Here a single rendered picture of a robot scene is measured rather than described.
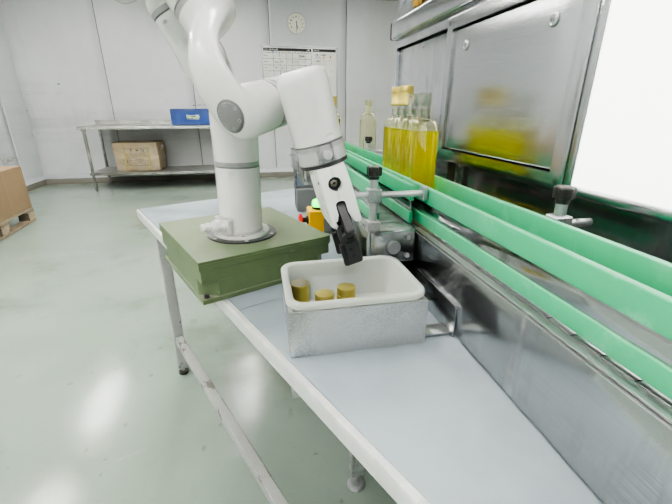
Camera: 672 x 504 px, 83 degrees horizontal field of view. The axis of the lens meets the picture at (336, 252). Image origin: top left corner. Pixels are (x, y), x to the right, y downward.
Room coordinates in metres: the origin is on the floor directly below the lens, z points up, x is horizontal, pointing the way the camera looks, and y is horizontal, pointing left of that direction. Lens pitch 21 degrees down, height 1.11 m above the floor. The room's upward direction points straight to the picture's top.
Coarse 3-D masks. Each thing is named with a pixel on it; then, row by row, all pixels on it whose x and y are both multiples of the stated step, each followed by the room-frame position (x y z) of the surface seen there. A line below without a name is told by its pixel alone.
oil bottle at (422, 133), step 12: (420, 120) 0.87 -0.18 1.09; (432, 120) 0.87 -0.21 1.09; (408, 132) 0.90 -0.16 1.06; (420, 132) 0.86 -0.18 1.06; (432, 132) 0.86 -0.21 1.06; (408, 144) 0.89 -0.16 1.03; (420, 144) 0.86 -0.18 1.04; (432, 144) 0.86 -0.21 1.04; (408, 156) 0.89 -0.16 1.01; (420, 156) 0.86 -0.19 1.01; (432, 156) 0.86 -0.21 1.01; (408, 168) 0.88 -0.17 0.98; (420, 168) 0.86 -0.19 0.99; (432, 168) 0.87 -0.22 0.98; (420, 180) 0.86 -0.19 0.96; (432, 180) 0.87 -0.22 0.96
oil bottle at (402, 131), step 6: (402, 120) 0.95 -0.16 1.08; (408, 120) 0.92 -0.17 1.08; (402, 126) 0.94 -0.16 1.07; (402, 132) 0.93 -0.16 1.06; (402, 138) 0.93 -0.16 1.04; (402, 144) 0.93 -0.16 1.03; (402, 150) 0.93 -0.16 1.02; (402, 156) 0.92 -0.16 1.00; (402, 162) 0.92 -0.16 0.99; (396, 168) 0.96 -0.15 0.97; (402, 168) 0.92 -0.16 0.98; (402, 174) 0.92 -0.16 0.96
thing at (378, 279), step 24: (288, 264) 0.65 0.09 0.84; (312, 264) 0.66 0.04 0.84; (336, 264) 0.67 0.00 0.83; (360, 264) 0.68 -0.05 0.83; (384, 264) 0.69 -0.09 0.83; (288, 288) 0.55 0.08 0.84; (312, 288) 0.66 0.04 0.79; (336, 288) 0.66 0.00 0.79; (360, 288) 0.67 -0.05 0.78; (384, 288) 0.68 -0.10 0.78; (408, 288) 0.59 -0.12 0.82
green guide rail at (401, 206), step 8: (344, 160) 1.38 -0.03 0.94; (352, 160) 1.26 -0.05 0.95; (360, 160) 1.17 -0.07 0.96; (352, 168) 1.27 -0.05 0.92; (360, 168) 1.16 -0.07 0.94; (368, 176) 1.09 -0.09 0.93; (384, 176) 0.94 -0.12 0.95; (392, 176) 0.88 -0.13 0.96; (384, 184) 0.93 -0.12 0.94; (392, 184) 0.88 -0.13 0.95; (400, 184) 0.83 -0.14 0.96; (408, 184) 0.78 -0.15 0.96; (384, 200) 0.93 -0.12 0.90; (392, 200) 0.87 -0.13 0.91; (400, 200) 0.83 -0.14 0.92; (408, 200) 0.79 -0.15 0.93; (392, 208) 0.87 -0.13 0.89; (400, 208) 0.82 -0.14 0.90; (408, 208) 0.78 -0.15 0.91; (400, 216) 0.82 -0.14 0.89; (408, 216) 0.77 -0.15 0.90
